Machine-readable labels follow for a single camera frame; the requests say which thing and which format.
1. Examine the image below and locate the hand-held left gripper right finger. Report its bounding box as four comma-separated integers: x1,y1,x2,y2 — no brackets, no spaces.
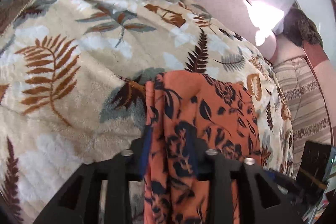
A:
192,145,305,224

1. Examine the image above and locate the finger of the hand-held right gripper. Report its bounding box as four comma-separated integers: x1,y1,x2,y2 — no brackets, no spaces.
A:
264,168,302,197

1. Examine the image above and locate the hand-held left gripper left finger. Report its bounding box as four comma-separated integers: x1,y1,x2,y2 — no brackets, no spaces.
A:
34,130,153,224

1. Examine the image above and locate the orange floral cloth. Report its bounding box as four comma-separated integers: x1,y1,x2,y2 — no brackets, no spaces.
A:
143,70,263,224

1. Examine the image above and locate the beige striped cloth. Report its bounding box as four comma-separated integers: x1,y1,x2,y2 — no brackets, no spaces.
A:
273,56,332,180

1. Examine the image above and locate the beige leaf-print blanket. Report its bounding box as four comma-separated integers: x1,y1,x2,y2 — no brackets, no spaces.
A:
0,0,294,224

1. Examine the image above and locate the reddish brown board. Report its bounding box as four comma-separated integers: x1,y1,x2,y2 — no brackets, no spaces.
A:
303,42,332,88

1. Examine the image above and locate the brown furry cloth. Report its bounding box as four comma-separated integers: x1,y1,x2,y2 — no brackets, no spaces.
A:
282,7,323,47

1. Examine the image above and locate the pink bedsheet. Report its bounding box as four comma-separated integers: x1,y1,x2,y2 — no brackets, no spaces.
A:
198,0,310,64

